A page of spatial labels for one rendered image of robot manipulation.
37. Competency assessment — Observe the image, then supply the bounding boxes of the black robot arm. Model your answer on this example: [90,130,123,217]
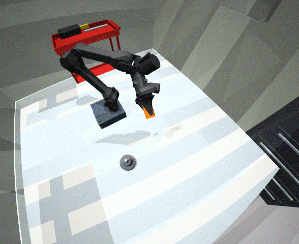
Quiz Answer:
[59,43,160,113]

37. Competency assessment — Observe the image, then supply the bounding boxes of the orange knob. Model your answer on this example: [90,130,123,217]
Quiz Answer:
[142,105,155,119]

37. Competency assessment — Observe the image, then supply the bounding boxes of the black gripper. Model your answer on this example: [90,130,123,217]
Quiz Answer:
[133,77,157,115]

